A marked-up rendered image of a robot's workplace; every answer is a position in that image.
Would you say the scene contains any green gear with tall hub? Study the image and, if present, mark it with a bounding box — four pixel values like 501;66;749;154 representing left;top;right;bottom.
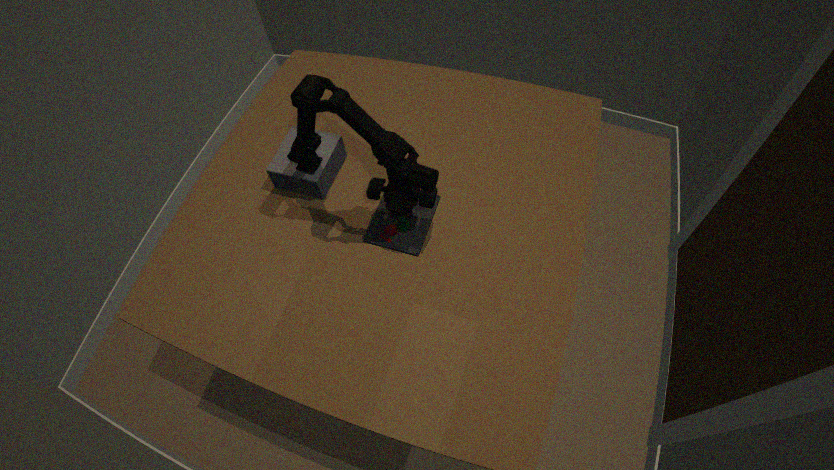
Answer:
396;216;410;233

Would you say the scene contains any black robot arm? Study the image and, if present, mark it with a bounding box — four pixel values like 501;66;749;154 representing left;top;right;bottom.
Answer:
287;74;439;215

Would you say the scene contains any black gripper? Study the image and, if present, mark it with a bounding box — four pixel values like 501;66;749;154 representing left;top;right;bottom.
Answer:
366;177;438;208

